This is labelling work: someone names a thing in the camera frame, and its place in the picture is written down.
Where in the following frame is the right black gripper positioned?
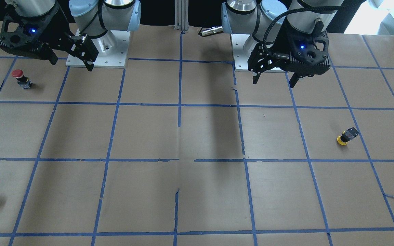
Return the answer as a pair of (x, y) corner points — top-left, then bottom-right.
(0, 8), (99, 72)

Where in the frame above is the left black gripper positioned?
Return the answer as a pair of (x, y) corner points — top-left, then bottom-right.
(248, 21), (330, 88)

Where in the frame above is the yellow push button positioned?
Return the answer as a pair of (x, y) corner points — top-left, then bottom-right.
(337, 127), (359, 146)

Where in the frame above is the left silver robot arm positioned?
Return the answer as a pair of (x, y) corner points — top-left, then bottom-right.
(222, 0), (363, 88)

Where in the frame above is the red push button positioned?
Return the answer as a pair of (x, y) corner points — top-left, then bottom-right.
(11, 69), (31, 89)

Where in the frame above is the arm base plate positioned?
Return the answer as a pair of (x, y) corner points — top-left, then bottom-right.
(66, 30), (130, 69)
(231, 33), (286, 72)

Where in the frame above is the aluminium frame post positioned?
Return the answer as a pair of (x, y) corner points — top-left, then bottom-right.
(174, 0), (189, 32)

